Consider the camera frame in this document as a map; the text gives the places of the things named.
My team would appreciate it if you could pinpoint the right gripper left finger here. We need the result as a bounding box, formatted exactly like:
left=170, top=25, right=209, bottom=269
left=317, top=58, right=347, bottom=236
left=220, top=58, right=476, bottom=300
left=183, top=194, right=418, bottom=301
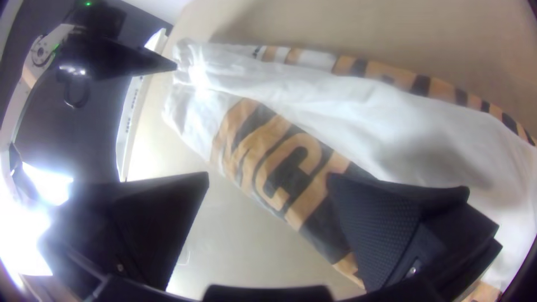
left=37, top=171, right=210, bottom=292

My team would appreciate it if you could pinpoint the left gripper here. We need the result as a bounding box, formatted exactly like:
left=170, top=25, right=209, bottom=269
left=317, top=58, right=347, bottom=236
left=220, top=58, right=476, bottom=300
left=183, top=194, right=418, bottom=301
left=58, top=36, right=178, bottom=83

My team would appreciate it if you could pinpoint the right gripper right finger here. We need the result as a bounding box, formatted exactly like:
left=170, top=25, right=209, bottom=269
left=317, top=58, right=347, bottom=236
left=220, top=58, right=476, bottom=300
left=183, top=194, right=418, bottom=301
left=327, top=172, right=503, bottom=294

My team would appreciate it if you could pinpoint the white t-shirt with orange print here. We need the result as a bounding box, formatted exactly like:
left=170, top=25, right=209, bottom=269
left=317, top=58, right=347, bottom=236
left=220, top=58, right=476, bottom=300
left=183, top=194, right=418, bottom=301
left=161, top=38, right=537, bottom=302

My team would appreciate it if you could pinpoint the white laundry basket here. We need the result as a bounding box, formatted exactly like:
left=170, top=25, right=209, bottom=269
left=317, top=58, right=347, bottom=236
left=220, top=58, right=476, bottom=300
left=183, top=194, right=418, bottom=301
left=115, top=27, right=168, bottom=183

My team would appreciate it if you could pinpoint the black cable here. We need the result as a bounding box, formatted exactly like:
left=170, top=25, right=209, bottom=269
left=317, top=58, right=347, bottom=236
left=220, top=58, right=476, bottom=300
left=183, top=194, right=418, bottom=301
left=62, top=75, right=91, bottom=110

